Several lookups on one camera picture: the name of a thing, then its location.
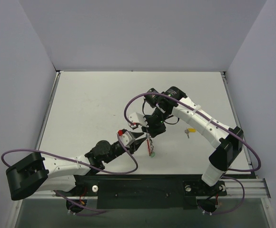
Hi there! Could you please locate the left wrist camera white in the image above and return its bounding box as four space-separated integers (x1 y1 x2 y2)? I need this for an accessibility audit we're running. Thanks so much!
118 129 136 148

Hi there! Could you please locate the keyring bunch with coloured tags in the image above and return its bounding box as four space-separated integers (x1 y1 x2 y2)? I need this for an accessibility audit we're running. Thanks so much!
146 133 155 158

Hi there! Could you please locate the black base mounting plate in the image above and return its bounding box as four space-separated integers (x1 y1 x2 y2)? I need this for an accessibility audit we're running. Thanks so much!
52 174 228 212

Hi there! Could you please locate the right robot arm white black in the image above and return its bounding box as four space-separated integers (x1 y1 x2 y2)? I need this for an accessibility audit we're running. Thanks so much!
139 86 244 196

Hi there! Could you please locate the key with yellow tag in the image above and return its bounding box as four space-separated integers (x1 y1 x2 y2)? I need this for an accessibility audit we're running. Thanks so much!
185 128 196 139

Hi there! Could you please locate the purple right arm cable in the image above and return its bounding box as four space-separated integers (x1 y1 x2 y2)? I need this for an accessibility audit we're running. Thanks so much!
124 92 263 216

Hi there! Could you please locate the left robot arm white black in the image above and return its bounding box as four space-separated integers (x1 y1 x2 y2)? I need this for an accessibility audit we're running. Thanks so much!
6 130 146 201

